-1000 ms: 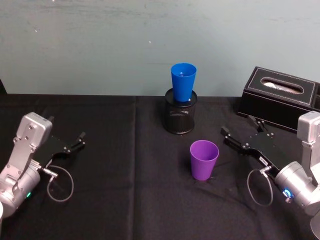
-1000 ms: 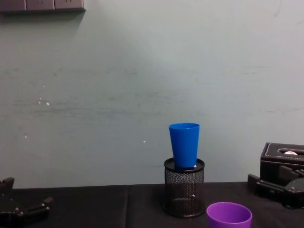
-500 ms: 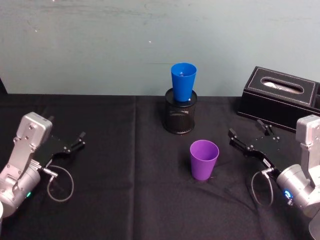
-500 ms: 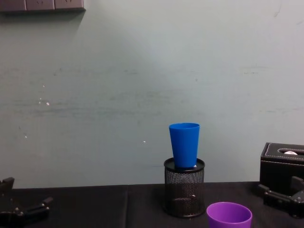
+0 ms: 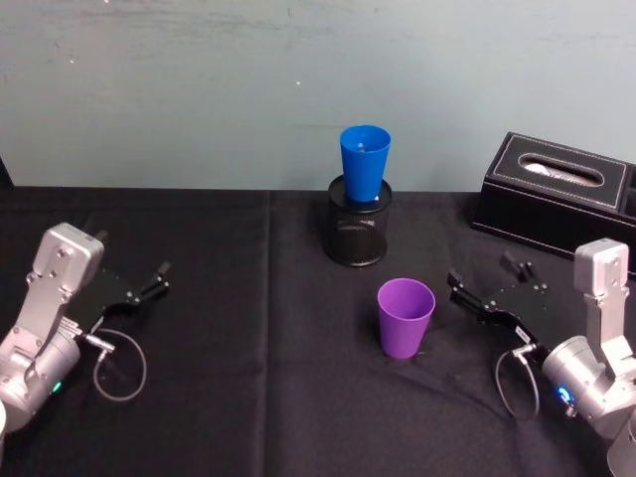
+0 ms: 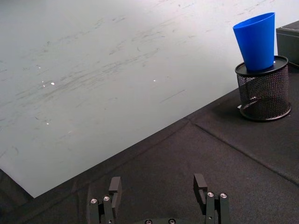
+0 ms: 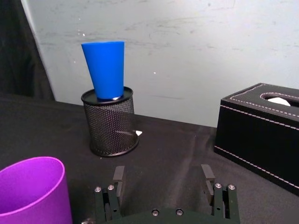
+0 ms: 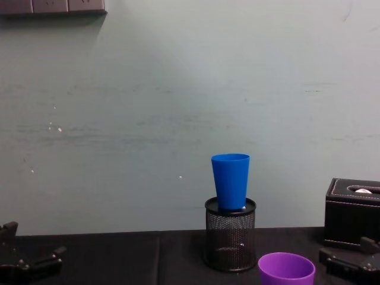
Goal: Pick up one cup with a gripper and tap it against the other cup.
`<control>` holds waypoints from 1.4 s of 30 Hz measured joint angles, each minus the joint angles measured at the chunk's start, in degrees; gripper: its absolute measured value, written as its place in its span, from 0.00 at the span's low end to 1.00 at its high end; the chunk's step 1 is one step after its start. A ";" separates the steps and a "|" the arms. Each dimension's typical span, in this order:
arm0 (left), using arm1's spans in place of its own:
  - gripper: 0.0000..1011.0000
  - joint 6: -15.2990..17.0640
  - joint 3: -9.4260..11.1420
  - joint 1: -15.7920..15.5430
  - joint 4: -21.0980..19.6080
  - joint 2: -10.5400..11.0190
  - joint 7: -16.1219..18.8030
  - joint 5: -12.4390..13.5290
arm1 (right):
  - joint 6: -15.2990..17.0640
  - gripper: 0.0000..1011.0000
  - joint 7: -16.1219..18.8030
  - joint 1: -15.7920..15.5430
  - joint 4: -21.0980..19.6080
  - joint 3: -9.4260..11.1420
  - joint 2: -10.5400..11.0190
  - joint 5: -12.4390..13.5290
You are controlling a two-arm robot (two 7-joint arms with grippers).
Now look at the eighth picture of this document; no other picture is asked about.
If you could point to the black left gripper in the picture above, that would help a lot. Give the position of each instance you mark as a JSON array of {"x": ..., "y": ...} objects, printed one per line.
[{"x": 26, "y": 276}]

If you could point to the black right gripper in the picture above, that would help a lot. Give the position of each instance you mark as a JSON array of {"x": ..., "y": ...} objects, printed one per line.
[{"x": 372, "y": 267}]

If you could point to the black leather tissue box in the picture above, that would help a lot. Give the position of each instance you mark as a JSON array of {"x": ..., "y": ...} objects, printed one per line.
[{"x": 347, "y": 219}]

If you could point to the purple plastic cup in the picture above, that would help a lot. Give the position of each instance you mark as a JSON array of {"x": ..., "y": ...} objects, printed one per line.
[{"x": 285, "y": 274}]

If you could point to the wall socket panel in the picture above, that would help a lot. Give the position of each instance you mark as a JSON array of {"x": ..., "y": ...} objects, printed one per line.
[{"x": 50, "y": 6}]

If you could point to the blue plastic cup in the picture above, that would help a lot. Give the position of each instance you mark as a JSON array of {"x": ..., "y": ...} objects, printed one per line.
[{"x": 231, "y": 181}]

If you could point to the black table cloth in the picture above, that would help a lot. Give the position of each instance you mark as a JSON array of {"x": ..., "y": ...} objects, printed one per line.
[{"x": 124, "y": 258}]

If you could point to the white tissue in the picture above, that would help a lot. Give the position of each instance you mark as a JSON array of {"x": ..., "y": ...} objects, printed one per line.
[{"x": 363, "y": 191}]

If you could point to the black mesh pen holder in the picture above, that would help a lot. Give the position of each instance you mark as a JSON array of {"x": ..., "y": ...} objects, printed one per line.
[{"x": 230, "y": 237}]

